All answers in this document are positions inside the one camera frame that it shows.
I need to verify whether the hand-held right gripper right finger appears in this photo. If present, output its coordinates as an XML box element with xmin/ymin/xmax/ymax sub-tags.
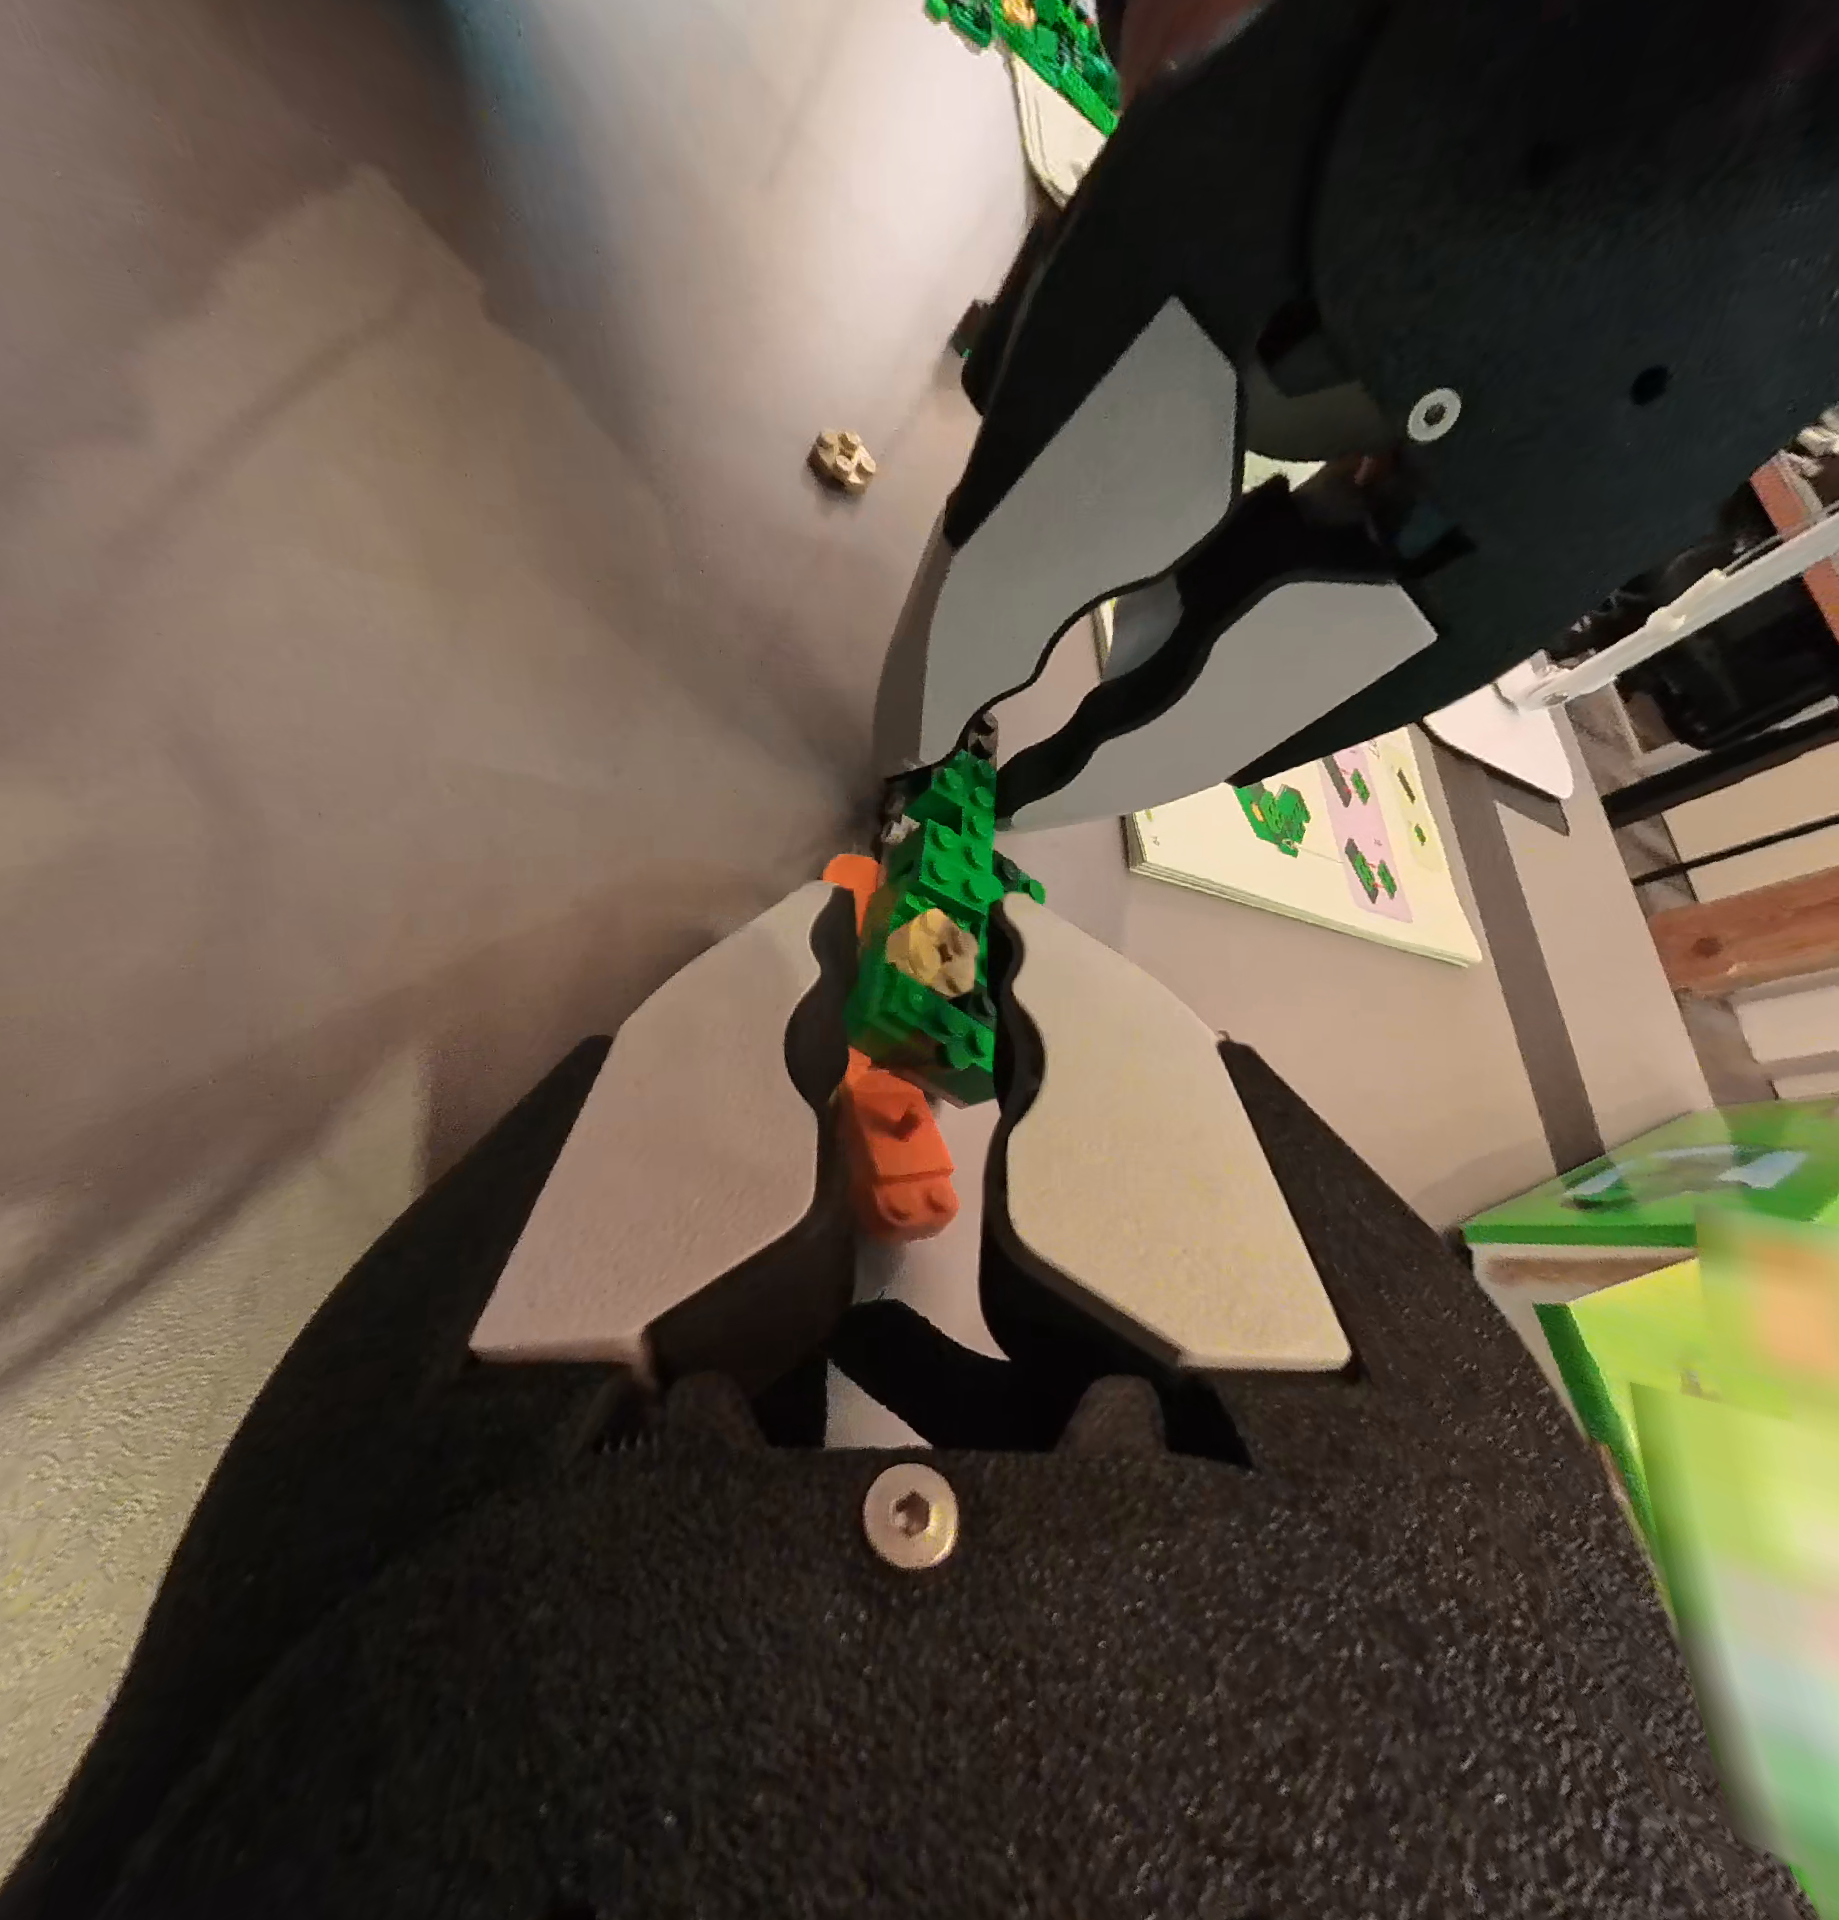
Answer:
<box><xmin>984</xmin><ymin>894</ymin><xmax>1355</xmax><ymax>1373</ymax></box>

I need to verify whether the green cardboard box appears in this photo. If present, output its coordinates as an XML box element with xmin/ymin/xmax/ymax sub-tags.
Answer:
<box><xmin>1463</xmin><ymin>1097</ymin><xmax>1839</xmax><ymax>1920</ymax></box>

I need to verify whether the green brick strip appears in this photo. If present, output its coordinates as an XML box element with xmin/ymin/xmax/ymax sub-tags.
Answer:
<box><xmin>878</xmin><ymin>746</ymin><xmax>1048</xmax><ymax>918</ymax></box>

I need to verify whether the white paper sheet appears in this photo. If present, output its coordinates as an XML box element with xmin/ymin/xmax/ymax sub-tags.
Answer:
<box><xmin>1006</xmin><ymin>55</ymin><xmax>1115</xmax><ymax>210</ymax></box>

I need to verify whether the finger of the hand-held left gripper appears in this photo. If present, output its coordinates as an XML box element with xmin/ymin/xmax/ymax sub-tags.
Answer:
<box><xmin>994</xmin><ymin>486</ymin><xmax>1441</xmax><ymax>836</ymax></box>
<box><xmin>872</xmin><ymin>295</ymin><xmax>1247</xmax><ymax>779</ymax></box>

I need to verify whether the green orange brick model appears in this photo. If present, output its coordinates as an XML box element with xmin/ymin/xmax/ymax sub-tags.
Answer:
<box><xmin>822</xmin><ymin>851</ymin><xmax>1014</xmax><ymax>1243</ymax></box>

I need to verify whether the brick instruction booklet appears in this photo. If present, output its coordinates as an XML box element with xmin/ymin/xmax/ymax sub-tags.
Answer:
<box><xmin>1091</xmin><ymin>584</ymin><xmax>1485</xmax><ymax>970</ymax></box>

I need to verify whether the white rod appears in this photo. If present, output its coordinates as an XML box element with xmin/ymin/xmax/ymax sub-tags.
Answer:
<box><xmin>1503</xmin><ymin>492</ymin><xmax>1839</xmax><ymax>707</ymax></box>

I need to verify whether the green flat brick build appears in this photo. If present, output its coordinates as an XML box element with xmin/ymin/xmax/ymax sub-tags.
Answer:
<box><xmin>924</xmin><ymin>0</ymin><xmax>1125</xmax><ymax>140</ymax></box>

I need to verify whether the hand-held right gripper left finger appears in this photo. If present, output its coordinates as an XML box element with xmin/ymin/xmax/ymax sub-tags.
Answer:
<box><xmin>470</xmin><ymin>882</ymin><xmax>868</xmax><ymax>1373</ymax></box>

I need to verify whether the wooden shelf board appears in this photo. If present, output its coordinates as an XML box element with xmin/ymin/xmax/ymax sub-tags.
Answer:
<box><xmin>1651</xmin><ymin>857</ymin><xmax>1839</xmax><ymax>996</ymax></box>

